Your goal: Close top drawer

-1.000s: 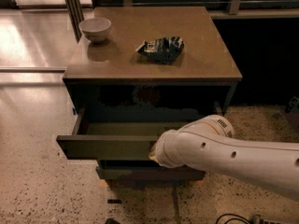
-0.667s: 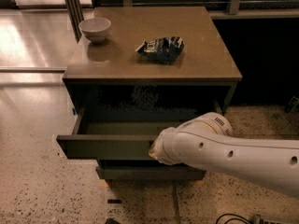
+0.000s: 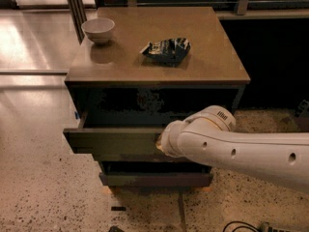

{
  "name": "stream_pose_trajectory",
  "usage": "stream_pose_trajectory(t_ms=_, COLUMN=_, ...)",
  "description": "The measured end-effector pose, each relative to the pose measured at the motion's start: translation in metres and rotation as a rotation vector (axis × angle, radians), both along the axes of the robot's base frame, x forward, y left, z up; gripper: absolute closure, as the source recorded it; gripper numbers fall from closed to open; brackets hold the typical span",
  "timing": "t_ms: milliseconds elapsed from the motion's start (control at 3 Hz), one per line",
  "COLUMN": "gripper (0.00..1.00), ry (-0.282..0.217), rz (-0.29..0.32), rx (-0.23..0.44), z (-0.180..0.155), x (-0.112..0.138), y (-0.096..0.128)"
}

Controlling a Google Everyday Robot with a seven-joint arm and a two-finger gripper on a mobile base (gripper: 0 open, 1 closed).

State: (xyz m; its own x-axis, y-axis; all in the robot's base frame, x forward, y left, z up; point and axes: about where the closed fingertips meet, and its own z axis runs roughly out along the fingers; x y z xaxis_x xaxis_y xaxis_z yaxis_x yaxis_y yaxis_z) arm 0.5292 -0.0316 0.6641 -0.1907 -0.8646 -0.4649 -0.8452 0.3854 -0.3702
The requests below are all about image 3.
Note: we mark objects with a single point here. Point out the padded gripper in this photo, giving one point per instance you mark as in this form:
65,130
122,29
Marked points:
166,140

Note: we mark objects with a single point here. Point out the drawer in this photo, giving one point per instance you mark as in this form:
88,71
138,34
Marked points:
117,143

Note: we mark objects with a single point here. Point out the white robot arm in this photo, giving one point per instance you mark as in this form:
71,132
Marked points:
208,137

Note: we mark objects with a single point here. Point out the brown drawer cabinet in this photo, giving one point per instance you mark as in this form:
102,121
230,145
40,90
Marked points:
160,64

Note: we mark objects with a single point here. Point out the crumpled blue chip bag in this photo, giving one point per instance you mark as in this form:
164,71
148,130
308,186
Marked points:
168,52

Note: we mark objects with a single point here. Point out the small dark floor object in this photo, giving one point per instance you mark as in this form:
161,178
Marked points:
115,229

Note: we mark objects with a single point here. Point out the white ceramic bowl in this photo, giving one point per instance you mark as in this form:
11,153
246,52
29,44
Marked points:
98,30

